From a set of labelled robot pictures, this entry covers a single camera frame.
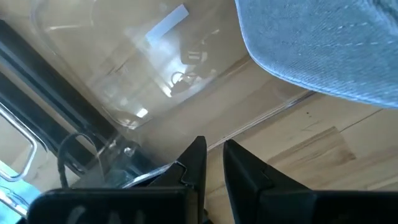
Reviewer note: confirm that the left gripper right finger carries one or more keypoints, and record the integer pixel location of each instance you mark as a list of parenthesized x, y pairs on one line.
[(280, 205)]

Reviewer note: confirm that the clear plastic bin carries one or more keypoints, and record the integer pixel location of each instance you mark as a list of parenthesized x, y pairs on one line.
[(140, 77)]

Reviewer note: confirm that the black aluminium table frame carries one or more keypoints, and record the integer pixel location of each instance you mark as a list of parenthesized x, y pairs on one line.
[(31, 59)]

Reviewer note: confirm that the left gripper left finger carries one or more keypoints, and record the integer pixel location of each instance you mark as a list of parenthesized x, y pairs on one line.
[(124, 207)]

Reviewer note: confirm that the light blue-grey baseball cap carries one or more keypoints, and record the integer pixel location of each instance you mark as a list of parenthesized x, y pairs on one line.
[(326, 46)]

